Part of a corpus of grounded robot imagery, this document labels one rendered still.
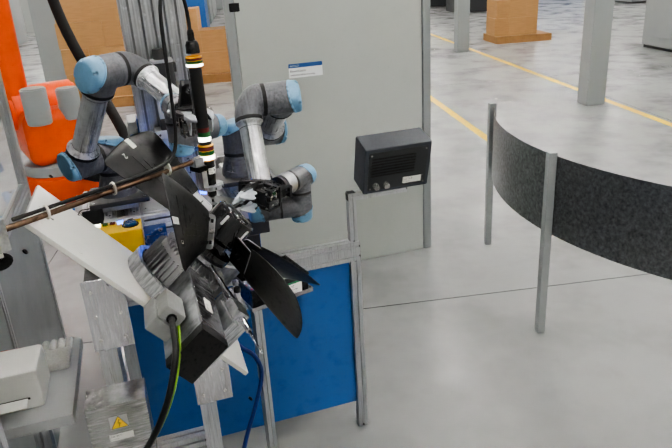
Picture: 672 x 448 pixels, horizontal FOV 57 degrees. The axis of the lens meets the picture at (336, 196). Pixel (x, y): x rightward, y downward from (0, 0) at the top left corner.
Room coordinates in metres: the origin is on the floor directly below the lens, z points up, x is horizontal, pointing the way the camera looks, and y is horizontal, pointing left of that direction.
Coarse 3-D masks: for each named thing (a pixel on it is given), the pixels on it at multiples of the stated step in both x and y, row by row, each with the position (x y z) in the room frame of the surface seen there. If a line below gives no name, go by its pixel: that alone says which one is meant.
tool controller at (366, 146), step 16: (416, 128) 2.26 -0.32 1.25; (368, 144) 2.14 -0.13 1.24; (384, 144) 2.14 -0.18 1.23; (400, 144) 2.14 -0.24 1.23; (416, 144) 2.15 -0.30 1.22; (368, 160) 2.11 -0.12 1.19; (384, 160) 2.12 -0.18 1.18; (400, 160) 2.15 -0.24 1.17; (416, 160) 2.17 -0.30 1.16; (368, 176) 2.12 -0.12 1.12; (384, 176) 2.14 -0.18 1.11; (400, 176) 2.17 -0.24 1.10; (416, 176) 2.19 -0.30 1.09; (368, 192) 2.15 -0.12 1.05
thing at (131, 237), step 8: (120, 224) 1.93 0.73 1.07; (136, 224) 1.92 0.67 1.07; (112, 232) 1.87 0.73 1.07; (120, 232) 1.87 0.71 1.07; (128, 232) 1.88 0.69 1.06; (136, 232) 1.88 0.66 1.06; (120, 240) 1.87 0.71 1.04; (128, 240) 1.87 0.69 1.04; (136, 240) 1.88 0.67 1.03; (144, 240) 1.94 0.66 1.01; (128, 248) 1.87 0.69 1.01; (136, 248) 1.88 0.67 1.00
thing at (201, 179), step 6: (198, 162) 1.61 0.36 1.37; (192, 168) 1.62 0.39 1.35; (198, 168) 1.60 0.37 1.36; (204, 168) 1.62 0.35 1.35; (198, 174) 1.63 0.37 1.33; (204, 174) 1.62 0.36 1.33; (198, 180) 1.63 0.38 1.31; (204, 180) 1.62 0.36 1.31; (216, 180) 1.68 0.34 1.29; (198, 186) 1.63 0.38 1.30; (204, 186) 1.62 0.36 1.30; (210, 186) 1.63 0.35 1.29; (216, 186) 1.63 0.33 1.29; (222, 186) 1.64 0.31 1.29
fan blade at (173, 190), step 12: (168, 180) 1.33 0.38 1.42; (168, 192) 1.30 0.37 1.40; (180, 192) 1.36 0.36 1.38; (168, 204) 1.27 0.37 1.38; (180, 204) 1.33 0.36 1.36; (192, 204) 1.39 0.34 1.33; (180, 216) 1.30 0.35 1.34; (192, 216) 1.36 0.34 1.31; (204, 216) 1.43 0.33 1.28; (180, 228) 1.28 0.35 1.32; (192, 228) 1.34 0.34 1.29; (204, 228) 1.42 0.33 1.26; (180, 240) 1.25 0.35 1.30; (192, 240) 1.33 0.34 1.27; (204, 240) 1.42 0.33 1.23; (180, 252) 1.23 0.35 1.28; (192, 252) 1.32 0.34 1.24
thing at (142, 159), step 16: (128, 144) 1.60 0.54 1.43; (144, 144) 1.64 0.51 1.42; (160, 144) 1.68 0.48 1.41; (112, 160) 1.53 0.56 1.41; (144, 160) 1.59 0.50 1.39; (160, 160) 1.62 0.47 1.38; (176, 160) 1.66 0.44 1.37; (128, 176) 1.53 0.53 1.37; (160, 176) 1.58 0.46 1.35; (176, 176) 1.61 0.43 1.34; (144, 192) 1.52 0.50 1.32; (160, 192) 1.55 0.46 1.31; (192, 192) 1.59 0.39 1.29
